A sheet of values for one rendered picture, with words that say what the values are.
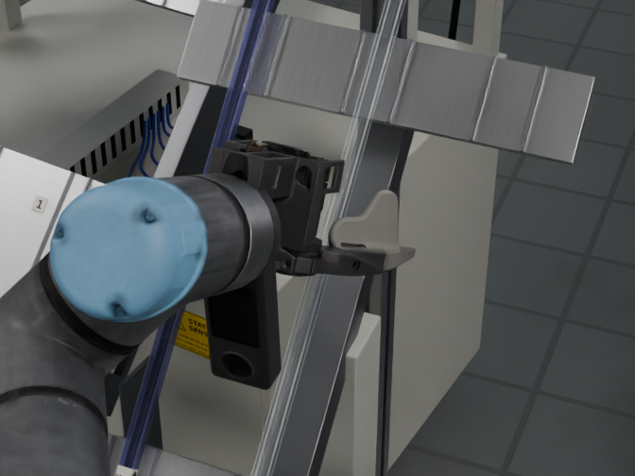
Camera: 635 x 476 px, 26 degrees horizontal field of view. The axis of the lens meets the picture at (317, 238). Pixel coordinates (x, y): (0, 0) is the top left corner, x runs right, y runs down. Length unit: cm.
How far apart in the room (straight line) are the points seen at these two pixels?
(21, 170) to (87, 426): 65
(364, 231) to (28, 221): 46
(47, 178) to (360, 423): 39
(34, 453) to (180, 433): 105
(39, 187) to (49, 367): 60
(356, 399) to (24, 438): 50
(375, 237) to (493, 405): 134
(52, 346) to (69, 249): 6
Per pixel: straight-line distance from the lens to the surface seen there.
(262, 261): 85
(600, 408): 234
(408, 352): 200
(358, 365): 115
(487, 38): 196
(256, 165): 87
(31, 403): 74
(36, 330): 78
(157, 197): 74
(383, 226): 99
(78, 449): 72
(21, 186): 136
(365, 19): 152
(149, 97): 181
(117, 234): 73
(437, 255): 198
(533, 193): 281
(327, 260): 94
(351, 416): 119
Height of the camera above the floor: 159
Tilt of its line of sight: 37 degrees down
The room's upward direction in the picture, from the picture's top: straight up
